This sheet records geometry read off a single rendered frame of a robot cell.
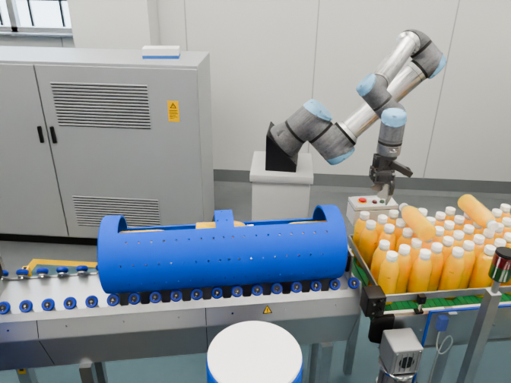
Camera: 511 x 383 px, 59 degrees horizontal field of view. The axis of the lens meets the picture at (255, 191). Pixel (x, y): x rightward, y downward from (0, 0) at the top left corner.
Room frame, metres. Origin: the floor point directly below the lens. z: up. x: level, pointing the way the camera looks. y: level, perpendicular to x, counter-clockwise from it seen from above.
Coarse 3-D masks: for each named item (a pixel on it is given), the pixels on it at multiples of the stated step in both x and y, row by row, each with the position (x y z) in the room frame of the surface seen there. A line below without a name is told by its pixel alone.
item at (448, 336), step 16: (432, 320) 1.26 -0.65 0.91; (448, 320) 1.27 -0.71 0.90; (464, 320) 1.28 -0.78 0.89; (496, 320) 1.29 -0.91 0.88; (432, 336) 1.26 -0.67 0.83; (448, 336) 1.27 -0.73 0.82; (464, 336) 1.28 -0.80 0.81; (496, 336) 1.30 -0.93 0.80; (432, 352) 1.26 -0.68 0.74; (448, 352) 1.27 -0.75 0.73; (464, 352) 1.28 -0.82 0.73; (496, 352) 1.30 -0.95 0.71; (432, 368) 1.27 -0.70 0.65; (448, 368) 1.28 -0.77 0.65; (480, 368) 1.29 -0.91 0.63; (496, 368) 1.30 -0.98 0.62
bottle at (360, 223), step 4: (360, 220) 1.66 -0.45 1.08; (364, 220) 1.66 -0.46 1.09; (356, 224) 1.67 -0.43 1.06; (360, 224) 1.65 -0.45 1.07; (364, 224) 1.65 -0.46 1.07; (356, 228) 1.66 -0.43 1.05; (360, 228) 1.65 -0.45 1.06; (356, 232) 1.66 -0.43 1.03; (360, 232) 1.64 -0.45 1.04; (356, 236) 1.65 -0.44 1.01; (356, 240) 1.65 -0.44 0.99; (356, 244) 1.65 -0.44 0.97; (352, 252) 1.66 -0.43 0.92
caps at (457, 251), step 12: (504, 204) 1.77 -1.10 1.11; (444, 216) 1.66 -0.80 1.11; (456, 216) 1.66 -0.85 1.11; (468, 228) 1.56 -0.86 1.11; (444, 240) 1.48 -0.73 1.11; (468, 240) 1.47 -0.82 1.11; (480, 240) 1.49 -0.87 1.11; (504, 240) 1.48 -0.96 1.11; (456, 252) 1.40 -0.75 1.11; (492, 252) 1.41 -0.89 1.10
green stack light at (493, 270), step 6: (492, 264) 1.19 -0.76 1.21; (492, 270) 1.19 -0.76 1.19; (498, 270) 1.17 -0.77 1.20; (504, 270) 1.16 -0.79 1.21; (510, 270) 1.16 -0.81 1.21; (492, 276) 1.18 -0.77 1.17; (498, 276) 1.17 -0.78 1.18; (504, 276) 1.16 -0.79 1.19; (510, 276) 1.17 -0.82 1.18; (504, 282) 1.16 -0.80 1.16
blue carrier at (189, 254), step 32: (192, 224) 1.55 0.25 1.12; (224, 224) 1.38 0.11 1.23; (256, 224) 1.58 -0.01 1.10; (288, 224) 1.40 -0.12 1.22; (320, 224) 1.41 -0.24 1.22; (128, 256) 1.27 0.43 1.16; (160, 256) 1.28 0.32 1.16; (192, 256) 1.29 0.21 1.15; (224, 256) 1.30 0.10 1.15; (256, 256) 1.31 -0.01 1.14; (288, 256) 1.33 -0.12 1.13; (320, 256) 1.34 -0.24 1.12; (128, 288) 1.26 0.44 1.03; (160, 288) 1.28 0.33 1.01
